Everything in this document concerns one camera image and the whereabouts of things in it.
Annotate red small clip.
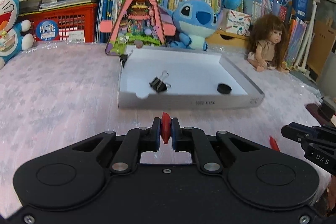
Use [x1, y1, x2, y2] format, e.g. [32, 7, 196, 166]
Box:
[160, 112, 171, 144]

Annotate red marker cap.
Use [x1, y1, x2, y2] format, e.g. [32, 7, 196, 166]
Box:
[269, 136, 280, 152]

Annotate black binder clip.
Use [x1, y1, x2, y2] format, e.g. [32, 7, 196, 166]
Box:
[149, 71, 171, 93]

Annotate black round puck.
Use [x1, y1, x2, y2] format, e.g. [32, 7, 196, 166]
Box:
[217, 83, 232, 94]

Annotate black phone stand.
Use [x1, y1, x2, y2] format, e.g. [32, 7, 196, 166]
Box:
[317, 101, 335, 122]

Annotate red smartphone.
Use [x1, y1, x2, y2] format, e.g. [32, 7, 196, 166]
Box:
[305, 103, 335, 127]

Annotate shallow white cardboard box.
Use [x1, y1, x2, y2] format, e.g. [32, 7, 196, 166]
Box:
[118, 46, 265, 110]

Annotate white pipe stand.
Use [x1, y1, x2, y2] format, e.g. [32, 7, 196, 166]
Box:
[294, 0, 319, 77]

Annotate black clip on box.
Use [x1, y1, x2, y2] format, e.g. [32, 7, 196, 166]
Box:
[120, 50, 133, 68]

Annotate wooden drawer box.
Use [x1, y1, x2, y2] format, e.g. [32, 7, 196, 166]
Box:
[206, 30, 248, 50]

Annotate brown haired baby doll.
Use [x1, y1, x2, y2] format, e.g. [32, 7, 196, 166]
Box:
[247, 14, 289, 72]

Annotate pink triangular diorama house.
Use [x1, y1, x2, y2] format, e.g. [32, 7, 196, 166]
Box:
[105, 0, 176, 56]

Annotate blue Stitch plush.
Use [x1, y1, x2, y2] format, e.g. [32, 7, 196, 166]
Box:
[159, 0, 224, 51]

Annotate white colourful carton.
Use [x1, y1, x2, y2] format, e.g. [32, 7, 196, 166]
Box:
[220, 9, 251, 36]

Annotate red plastic crate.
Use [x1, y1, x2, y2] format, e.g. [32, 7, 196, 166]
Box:
[18, 3, 98, 43]

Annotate Doraemon plush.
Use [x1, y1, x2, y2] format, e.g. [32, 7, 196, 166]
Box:
[0, 0, 34, 69]

